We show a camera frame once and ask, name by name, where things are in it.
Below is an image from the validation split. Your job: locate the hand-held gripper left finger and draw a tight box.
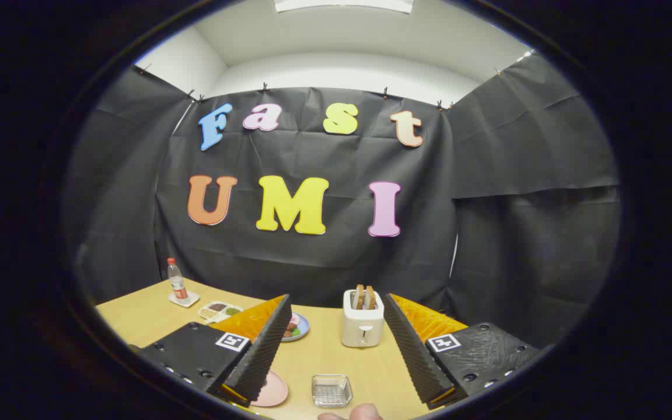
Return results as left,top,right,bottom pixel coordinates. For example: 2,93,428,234
129,293,293,408

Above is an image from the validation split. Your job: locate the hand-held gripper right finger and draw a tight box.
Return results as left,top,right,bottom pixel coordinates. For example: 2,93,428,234
383,293,541,409

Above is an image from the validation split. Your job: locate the pink plate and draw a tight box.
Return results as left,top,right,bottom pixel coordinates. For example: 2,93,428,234
250,370,289,408

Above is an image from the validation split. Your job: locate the blue plate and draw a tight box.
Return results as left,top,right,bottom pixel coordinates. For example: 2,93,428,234
281,312,310,342

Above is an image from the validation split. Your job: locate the cream white toaster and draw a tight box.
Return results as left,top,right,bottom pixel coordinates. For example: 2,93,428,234
341,289,385,349

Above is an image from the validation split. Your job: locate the white divided condiment dish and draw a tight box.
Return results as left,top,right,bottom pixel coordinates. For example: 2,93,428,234
198,300,244,323

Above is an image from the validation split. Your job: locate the small white square coaster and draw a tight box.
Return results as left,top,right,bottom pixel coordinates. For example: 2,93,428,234
168,290,201,308

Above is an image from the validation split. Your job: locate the clear bottle with red cap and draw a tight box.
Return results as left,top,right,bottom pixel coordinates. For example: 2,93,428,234
167,258,188,301

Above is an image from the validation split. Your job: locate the ceiling light panel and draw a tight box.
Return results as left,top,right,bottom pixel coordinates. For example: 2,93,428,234
275,0,414,13

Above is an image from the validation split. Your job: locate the metal wire basket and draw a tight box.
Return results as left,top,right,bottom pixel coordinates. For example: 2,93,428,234
311,374,353,408

